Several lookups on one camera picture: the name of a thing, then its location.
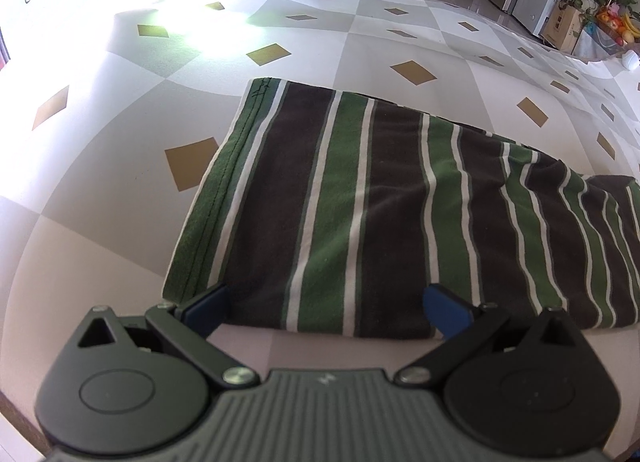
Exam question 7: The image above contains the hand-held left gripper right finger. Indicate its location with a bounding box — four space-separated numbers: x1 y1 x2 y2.
397 284 591 388

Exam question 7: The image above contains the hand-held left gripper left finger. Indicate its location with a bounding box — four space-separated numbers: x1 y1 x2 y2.
75 284 261 389

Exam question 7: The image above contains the green brown striped t-shirt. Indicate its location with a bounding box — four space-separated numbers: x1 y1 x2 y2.
162 76 640 343

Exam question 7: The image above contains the grey white diamond tablecloth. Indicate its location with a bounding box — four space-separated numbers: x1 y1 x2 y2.
0 0 640 462

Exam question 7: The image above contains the brown cardboard box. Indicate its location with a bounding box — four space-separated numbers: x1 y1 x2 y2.
540 0 586 53

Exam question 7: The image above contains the pile of fruit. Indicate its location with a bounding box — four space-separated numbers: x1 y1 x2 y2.
595 6 640 45

